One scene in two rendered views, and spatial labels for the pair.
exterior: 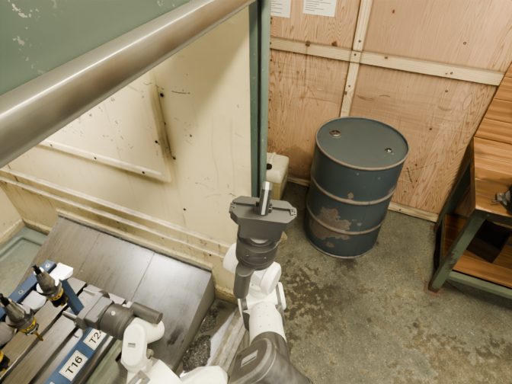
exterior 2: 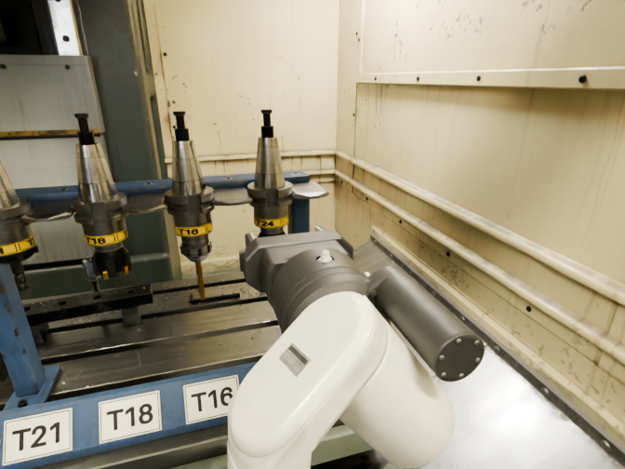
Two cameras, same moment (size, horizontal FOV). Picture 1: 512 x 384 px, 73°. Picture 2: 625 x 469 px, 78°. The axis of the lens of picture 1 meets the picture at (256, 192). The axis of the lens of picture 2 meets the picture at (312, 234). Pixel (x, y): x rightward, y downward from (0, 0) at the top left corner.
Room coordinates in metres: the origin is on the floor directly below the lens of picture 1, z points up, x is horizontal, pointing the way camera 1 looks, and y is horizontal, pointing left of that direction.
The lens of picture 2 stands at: (0.31, 0.19, 1.37)
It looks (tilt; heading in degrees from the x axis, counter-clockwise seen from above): 22 degrees down; 51
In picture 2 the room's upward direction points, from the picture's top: straight up
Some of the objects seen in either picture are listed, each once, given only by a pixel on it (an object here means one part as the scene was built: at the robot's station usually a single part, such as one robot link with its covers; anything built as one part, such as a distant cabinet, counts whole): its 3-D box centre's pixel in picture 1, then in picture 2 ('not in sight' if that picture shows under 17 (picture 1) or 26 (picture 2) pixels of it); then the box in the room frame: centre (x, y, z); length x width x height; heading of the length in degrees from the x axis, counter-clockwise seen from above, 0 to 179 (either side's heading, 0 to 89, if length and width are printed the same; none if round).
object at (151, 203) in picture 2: (2, 334); (146, 203); (0.45, 0.71, 1.21); 0.07 x 0.05 x 0.01; 67
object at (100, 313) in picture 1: (105, 315); (311, 278); (0.52, 0.45, 1.18); 0.13 x 0.12 x 0.10; 157
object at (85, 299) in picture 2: not in sight; (84, 314); (0.37, 0.98, 0.93); 0.26 x 0.05 x 0.06; 162
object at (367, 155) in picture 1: (349, 190); not in sight; (1.89, -0.69, 0.44); 0.60 x 0.60 x 0.88
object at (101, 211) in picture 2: not in sight; (100, 207); (0.40, 0.73, 1.21); 0.06 x 0.06 x 0.03
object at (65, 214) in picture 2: not in sight; (52, 211); (0.35, 0.75, 1.21); 0.07 x 0.05 x 0.01; 67
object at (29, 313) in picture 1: (20, 316); (190, 200); (0.50, 0.69, 1.21); 0.06 x 0.06 x 0.03
